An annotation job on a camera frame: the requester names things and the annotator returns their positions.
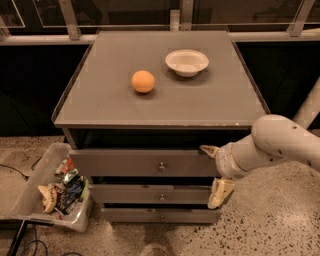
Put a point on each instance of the grey middle drawer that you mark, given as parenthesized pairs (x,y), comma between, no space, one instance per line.
(149,194)

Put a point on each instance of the grey top drawer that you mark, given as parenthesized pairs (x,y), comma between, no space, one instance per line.
(143,163)

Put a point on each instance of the grey drawer cabinet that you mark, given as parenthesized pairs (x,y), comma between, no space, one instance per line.
(100,109)

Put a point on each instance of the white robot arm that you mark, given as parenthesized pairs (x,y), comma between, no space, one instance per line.
(273,140)

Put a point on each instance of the white paper bowl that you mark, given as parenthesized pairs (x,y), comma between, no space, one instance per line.
(186,63)

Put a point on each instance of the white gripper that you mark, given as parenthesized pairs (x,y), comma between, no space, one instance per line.
(223,163)

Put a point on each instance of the grey drawer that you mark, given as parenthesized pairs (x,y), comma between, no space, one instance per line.
(149,194)
(143,163)
(153,215)

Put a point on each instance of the dark snack packet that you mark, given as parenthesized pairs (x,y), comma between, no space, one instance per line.
(67,196)

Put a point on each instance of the orange fruit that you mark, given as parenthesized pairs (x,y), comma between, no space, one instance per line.
(143,81)

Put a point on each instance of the grey bottom drawer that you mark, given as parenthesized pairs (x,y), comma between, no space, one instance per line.
(153,215)

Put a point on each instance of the tan crumpled bag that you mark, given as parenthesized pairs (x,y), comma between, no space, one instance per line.
(49,194)

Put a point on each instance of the clear plastic bin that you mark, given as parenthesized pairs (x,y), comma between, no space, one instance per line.
(29,204)

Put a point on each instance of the metal window railing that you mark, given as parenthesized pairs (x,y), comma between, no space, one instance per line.
(247,19)

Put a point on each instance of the green snack packet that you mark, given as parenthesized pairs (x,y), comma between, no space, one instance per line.
(70,176)

